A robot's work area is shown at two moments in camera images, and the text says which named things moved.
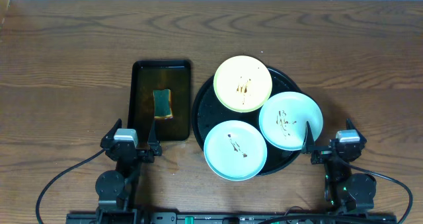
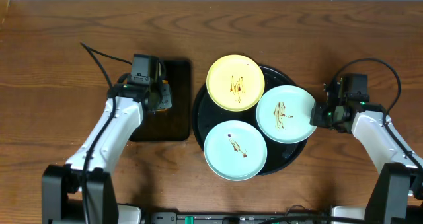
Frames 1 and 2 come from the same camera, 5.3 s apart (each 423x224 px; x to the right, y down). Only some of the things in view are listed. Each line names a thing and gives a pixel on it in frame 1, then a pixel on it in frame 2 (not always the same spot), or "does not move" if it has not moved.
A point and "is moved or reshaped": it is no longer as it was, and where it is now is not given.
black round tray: [284, 82] to [207, 115]
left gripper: [131, 150] to [165, 94]
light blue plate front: [236, 150] does not move
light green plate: [283, 119] does not move
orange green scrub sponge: [162, 104] is moved or reshaped
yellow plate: [242, 83] is moved or reshaped
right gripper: [322, 152] to [317, 119]
